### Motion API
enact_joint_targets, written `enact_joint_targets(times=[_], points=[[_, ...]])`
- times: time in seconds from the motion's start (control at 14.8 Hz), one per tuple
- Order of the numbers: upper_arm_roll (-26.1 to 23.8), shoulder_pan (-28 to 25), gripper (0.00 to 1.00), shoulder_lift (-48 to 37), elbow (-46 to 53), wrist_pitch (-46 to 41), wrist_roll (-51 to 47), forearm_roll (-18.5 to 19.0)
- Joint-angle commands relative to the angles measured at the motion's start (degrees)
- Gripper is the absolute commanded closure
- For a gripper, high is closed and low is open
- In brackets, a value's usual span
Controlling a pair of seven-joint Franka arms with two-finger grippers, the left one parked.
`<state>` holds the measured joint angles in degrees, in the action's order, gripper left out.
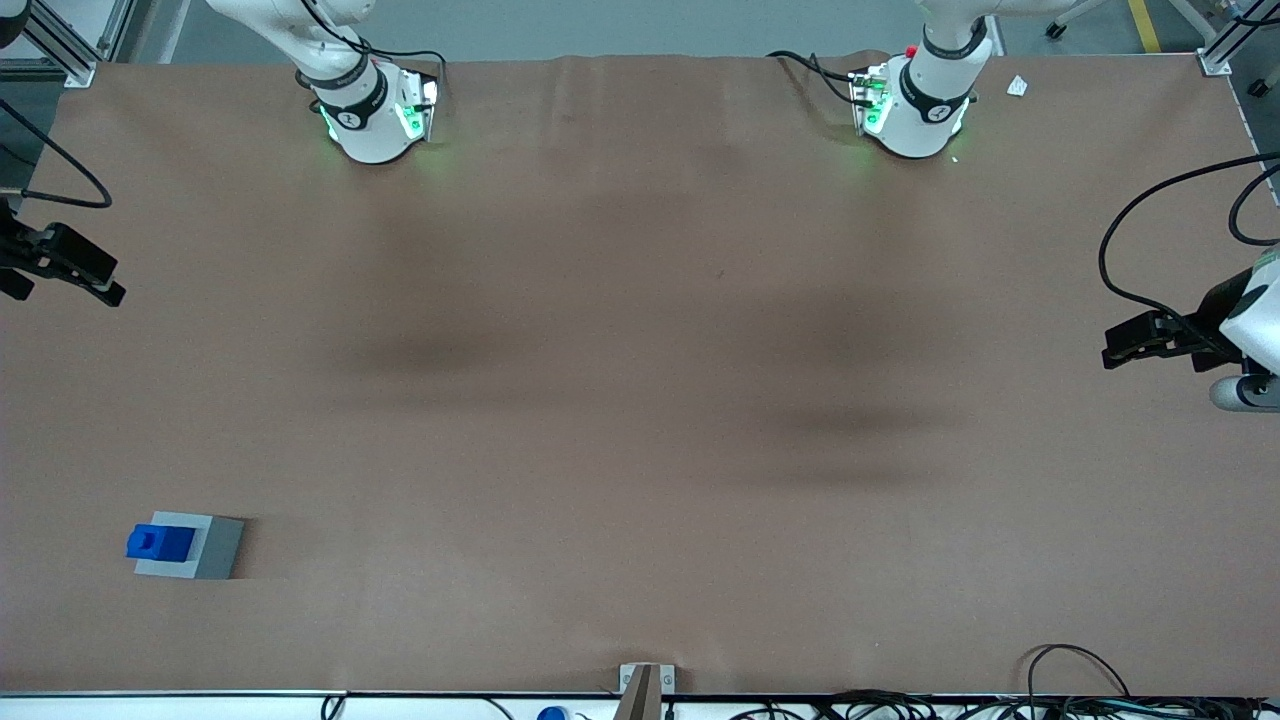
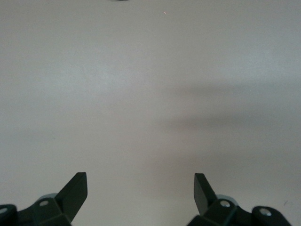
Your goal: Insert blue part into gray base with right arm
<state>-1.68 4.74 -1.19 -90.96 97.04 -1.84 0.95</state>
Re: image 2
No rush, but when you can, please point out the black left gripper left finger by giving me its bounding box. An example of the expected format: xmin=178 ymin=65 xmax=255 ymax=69
xmin=0 ymin=172 xmax=88 ymax=226

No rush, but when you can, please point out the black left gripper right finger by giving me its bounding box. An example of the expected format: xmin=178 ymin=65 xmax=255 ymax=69
xmin=187 ymin=173 xmax=293 ymax=226

